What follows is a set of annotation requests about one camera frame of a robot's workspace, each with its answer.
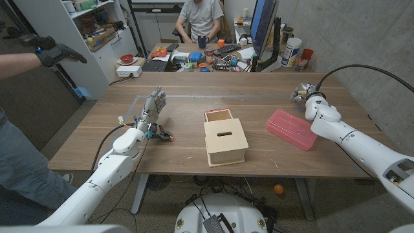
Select red cup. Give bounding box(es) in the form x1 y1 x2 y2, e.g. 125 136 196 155
301 48 314 64

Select white labelled tub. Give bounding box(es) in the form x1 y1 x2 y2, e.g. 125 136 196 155
280 37 303 68

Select black tracking glove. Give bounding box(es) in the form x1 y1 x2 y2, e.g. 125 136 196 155
19 34 88 68

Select orange toy drill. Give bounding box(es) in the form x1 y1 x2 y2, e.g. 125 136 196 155
150 47 168 59

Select cardboard box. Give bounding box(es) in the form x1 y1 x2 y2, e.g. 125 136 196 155
86 26 118 52

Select black door handle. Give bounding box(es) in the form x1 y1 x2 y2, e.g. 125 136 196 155
5 27 22 39

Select black computer monitor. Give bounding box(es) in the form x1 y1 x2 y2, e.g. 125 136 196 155
249 0 279 61

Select black monitor stand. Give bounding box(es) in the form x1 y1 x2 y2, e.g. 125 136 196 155
251 17 282 72

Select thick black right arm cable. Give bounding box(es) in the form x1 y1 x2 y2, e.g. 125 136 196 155
315 63 414 94

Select wooden box with slot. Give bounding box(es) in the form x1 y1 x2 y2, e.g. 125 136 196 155
203 118 250 168

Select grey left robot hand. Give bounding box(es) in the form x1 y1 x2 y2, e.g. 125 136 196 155
135 85 168 132

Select clear glass with items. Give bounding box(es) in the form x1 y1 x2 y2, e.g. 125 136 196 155
294 55 309 72

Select white power box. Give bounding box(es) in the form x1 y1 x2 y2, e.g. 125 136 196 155
115 65 143 78

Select white shelf unit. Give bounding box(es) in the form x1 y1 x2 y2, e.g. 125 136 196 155
12 0 138 100

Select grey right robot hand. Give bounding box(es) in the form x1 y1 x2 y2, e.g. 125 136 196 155
290 82 320 104

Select grey table leg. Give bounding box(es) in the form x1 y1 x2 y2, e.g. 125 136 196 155
293 177 315 221
131 173 149 215

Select black keyboard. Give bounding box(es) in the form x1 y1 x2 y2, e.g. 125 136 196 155
212 43 242 58

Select bare operator forearm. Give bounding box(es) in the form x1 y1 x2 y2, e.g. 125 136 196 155
0 52 41 81

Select black orange clamp pliers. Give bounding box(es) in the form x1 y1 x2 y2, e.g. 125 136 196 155
151 124 175 143

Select black laptop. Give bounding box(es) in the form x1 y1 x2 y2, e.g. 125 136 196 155
141 59 169 72

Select dark jar with lid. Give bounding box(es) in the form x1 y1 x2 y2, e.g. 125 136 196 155
281 27 294 45

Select pink plastic tray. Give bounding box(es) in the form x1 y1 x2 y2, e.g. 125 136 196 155
265 108 318 152

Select standing person in jeans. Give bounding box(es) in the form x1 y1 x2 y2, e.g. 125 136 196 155
0 108 78 224

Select wooden drawer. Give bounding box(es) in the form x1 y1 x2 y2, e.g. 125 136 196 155
204 108 234 123

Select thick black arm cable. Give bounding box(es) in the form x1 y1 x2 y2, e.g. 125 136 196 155
315 63 414 94
90 124 136 175

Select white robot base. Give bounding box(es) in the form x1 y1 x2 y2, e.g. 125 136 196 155
173 193 268 233

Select seated person grey shirt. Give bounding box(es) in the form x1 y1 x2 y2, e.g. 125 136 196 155
174 0 224 45

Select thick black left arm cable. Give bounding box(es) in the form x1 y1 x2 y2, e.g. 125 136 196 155
90 124 136 175

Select dark blue mug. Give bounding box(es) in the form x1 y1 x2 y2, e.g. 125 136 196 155
197 34 210 49

